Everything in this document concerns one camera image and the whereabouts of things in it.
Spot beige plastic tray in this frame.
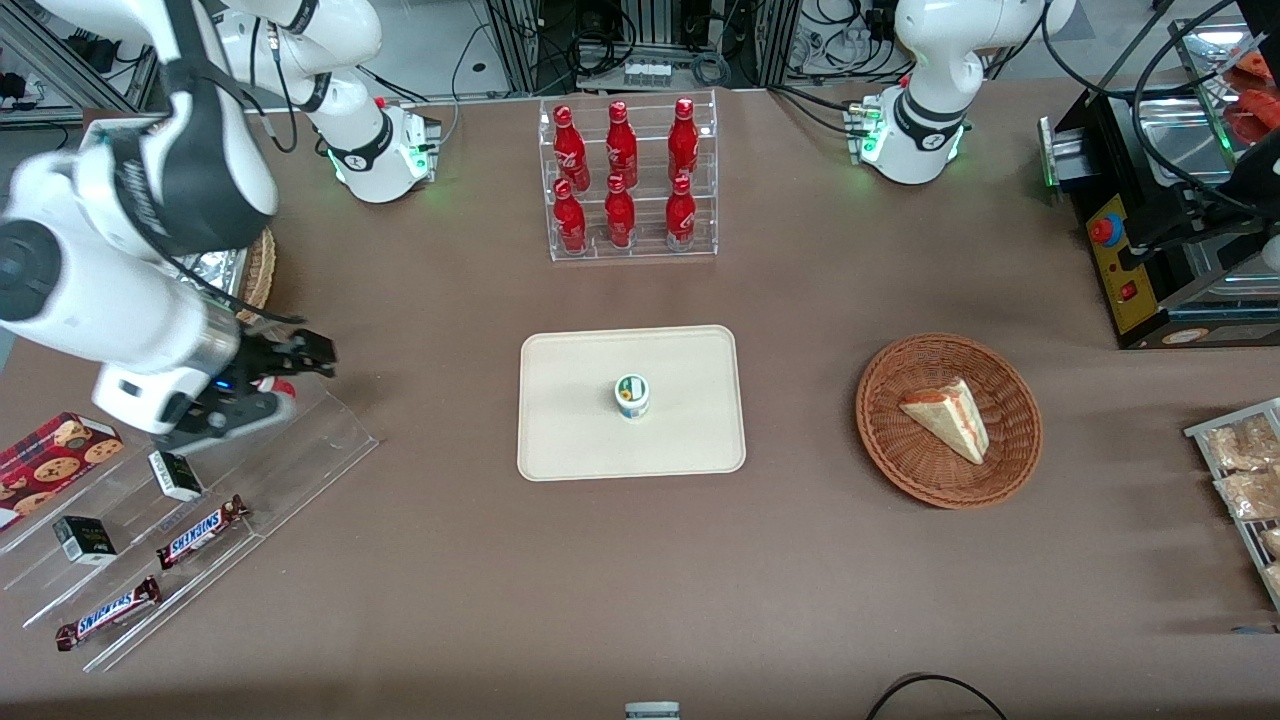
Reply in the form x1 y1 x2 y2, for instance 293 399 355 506
517 324 747 482

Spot red cookie box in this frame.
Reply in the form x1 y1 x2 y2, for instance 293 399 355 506
0 412 126 532

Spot wrapped triangle sandwich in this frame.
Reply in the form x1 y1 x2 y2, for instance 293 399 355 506
898 377 990 466

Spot clear acrylic bottle rack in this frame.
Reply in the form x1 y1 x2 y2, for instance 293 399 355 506
538 90 719 263

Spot clear bag of crackers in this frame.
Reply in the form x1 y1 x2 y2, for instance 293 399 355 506
1204 415 1280 472
1214 470 1280 522

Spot stacked aluminium foil trays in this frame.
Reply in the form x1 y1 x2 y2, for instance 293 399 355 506
178 248 249 299

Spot light wicker basket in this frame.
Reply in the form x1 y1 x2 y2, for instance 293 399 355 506
232 226 277 323

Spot black metal oven machine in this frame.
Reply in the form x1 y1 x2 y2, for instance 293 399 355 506
1038 15 1280 350

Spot clear acrylic stepped stand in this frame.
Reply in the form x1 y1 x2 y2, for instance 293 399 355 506
0 318 381 673

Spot black floor cable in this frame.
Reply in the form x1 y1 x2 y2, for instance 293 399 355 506
865 673 1011 720

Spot grey wire rack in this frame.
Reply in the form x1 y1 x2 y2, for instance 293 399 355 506
1185 398 1280 611

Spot small black box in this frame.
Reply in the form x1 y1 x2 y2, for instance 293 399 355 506
148 449 205 503
52 516 118 567

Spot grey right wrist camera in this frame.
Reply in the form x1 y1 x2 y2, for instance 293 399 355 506
155 390 298 452

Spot snickers chocolate bar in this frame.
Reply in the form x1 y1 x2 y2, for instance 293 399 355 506
155 495 251 571
55 576 163 653

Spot red cola bottle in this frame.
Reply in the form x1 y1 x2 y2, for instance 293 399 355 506
604 175 636 249
606 100 639 187
553 105 590 192
665 175 697 251
553 180 588 253
668 97 700 181

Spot round brown wicker basket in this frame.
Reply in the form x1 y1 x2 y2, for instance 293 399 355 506
855 333 1044 510

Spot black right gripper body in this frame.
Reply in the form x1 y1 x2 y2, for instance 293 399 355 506
213 333 289 408

